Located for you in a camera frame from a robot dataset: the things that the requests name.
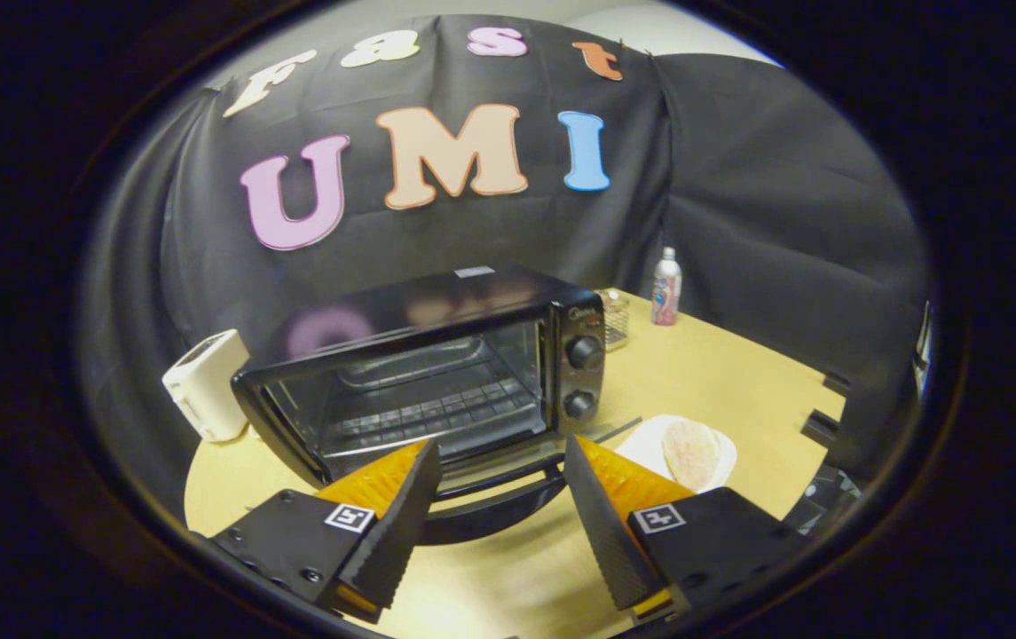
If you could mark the sugar coated bread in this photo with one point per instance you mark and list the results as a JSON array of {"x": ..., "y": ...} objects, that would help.
[{"x": 692, "y": 453}]

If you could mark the black backdrop cloth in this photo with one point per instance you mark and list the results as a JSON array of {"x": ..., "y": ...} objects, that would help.
[{"x": 738, "y": 177}]

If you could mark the white bread toaster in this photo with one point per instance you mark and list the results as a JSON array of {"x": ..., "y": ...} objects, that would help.
[{"x": 206, "y": 386}]

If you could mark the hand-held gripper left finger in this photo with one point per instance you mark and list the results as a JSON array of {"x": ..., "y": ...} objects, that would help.
[{"x": 397, "y": 532}]

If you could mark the black table clamp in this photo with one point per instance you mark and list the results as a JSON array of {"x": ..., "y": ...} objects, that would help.
[
  {"x": 820, "y": 428},
  {"x": 836, "y": 384}
]

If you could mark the black toaster oven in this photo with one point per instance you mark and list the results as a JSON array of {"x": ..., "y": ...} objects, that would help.
[{"x": 419, "y": 311}]

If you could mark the pink label drink bottle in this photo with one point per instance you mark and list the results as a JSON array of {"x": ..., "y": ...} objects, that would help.
[{"x": 666, "y": 288}]

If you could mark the white plate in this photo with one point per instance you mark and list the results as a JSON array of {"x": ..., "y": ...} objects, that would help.
[{"x": 641, "y": 448}]

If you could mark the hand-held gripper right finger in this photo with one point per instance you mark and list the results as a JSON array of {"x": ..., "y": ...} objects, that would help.
[{"x": 605, "y": 532}]

